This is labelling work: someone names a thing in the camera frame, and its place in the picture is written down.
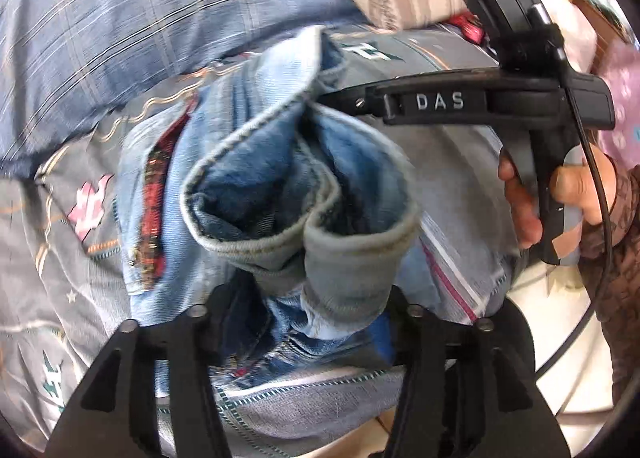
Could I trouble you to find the light blue denim jeans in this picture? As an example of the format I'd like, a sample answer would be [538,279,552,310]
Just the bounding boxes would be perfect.
[115,27,420,388]

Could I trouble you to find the grey patterned bed sheet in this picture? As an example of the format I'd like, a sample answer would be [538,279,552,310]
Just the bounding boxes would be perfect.
[1,31,518,457]

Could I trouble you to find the brown patterned sleeve forearm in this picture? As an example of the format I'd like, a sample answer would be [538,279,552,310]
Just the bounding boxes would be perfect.
[596,163,639,402]

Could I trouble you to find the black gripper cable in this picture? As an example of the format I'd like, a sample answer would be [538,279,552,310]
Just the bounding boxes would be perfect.
[527,2,616,381]

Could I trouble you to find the pink floral cloth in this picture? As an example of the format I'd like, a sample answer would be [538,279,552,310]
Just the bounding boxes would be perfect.
[597,39,640,170]

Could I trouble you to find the blue plaid blanket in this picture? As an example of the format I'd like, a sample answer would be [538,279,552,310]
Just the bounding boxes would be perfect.
[1,0,363,178]

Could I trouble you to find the person's right hand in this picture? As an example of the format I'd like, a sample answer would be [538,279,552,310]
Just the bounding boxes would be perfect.
[498,147,618,250]

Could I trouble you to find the red item by pillow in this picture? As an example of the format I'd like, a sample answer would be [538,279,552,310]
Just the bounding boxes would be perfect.
[447,12,486,46]

